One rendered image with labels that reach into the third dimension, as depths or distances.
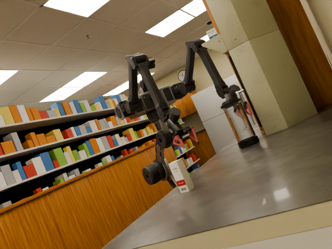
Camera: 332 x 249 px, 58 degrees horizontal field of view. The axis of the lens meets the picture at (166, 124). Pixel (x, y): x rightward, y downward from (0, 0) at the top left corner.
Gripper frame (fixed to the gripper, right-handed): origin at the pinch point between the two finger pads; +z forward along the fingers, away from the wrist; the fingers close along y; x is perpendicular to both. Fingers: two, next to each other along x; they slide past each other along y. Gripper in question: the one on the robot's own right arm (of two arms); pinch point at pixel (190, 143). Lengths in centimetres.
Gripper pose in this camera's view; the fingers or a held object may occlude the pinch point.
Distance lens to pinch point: 169.9
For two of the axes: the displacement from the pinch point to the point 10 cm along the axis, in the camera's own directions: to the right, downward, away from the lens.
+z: 5.7, 6.7, -4.7
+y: 8.0, -3.3, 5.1
